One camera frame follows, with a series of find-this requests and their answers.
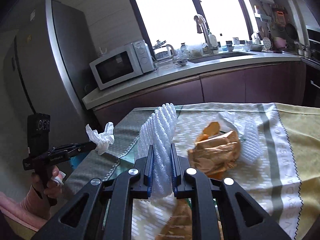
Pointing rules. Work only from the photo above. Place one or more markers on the white tissue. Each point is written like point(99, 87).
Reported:
point(102, 140)

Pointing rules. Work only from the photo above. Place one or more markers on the glass electric kettle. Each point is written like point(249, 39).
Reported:
point(163, 51)

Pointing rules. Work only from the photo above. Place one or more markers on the white microwave oven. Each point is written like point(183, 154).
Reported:
point(122, 64)

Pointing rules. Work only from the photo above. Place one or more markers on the teal plastic trash bin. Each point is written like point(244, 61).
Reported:
point(76, 160)

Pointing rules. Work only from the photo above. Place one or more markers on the pink sleeve left forearm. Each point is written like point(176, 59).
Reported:
point(32, 212)

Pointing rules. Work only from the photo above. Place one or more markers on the large kitchen window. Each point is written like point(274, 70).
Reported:
point(173, 20)

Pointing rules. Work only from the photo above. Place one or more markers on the white foam fruit net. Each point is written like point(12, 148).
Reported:
point(158, 131)

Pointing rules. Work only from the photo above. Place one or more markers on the kitchen faucet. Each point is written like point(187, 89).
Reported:
point(202, 28)

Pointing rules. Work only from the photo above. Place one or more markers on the brown paper bag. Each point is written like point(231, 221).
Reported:
point(216, 155)

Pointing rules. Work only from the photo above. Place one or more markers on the orange peel piece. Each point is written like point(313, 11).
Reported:
point(212, 129)

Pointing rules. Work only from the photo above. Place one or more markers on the black built-in oven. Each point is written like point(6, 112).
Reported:
point(311, 93)

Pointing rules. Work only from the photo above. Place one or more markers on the pink pot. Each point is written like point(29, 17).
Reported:
point(279, 42)

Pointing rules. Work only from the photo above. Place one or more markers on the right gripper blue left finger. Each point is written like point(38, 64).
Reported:
point(148, 171)

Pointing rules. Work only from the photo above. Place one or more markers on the white soap bottle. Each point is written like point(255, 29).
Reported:
point(213, 40)

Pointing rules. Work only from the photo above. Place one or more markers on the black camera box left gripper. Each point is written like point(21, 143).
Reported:
point(38, 128)

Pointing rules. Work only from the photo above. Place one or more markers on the black frying pan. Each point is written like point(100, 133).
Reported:
point(291, 31)

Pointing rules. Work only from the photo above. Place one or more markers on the silver refrigerator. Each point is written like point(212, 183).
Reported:
point(46, 70)

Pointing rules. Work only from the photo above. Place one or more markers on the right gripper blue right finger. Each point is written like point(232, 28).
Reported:
point(176, 170)

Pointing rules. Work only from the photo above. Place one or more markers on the white paper napkin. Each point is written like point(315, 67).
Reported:
point(247, 132)

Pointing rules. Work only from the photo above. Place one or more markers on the person's left hand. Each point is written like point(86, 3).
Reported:
point(54, 184)

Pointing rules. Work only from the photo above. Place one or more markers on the small blue white bowl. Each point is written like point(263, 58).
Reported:
point(182, 62)

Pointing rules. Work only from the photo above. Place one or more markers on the kitchen counter with cabinets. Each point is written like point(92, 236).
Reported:
point(257, 78)

